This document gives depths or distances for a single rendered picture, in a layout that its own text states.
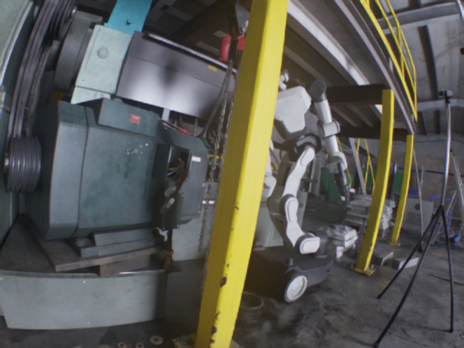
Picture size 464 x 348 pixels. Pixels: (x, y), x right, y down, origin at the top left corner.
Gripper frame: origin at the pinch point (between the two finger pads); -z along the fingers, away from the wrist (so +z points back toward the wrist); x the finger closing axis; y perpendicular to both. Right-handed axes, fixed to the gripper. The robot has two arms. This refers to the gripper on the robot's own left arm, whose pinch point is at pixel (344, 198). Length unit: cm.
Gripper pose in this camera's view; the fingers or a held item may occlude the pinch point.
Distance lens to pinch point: 168.8
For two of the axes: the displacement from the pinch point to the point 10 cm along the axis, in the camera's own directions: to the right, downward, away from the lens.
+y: 9.4, -2.9, -1.9
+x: -1.4, 1.6, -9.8
